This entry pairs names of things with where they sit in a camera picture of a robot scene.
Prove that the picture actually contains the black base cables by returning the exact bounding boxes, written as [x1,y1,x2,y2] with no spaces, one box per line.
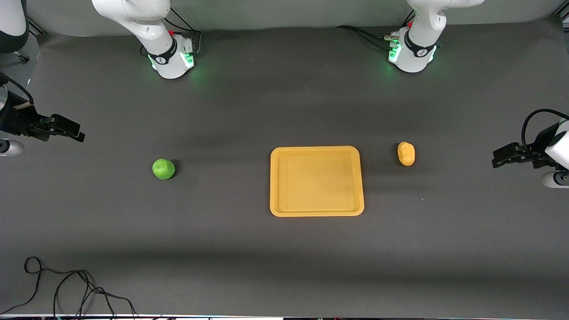
[140,7,203,56]
[336,11,416,50]

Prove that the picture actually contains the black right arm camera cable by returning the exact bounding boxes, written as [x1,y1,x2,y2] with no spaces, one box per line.
[0,72,35,109]

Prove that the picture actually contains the dark grey table cover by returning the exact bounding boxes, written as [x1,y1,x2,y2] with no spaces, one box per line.
[0,16,569,319]

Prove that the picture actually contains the black left base cables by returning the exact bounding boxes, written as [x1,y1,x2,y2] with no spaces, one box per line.
[336,11,416,50]

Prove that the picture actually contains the green apple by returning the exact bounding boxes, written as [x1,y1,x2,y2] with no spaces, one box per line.
[152,159,176,180]

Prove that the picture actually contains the yellow plastic tray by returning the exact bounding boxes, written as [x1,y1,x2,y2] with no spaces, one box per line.
[270,146,365,217]

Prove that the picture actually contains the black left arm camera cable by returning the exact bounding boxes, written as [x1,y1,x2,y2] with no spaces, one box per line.
[521,109,569,154]

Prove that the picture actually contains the dark aluminium frame rail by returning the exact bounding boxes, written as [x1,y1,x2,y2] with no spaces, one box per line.
[27,16,48,36]

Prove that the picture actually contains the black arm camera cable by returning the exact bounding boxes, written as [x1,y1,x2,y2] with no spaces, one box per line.
[0,72,35,109]
[521,109,569,154]

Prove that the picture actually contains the yellow potato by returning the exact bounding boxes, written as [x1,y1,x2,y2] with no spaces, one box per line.
[397,142,416,167]

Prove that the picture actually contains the black right base cables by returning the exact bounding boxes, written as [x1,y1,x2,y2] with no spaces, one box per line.
[140,7,203,56]

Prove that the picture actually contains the loose thin black cable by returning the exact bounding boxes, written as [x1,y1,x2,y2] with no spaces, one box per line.
[0,256,138,319]

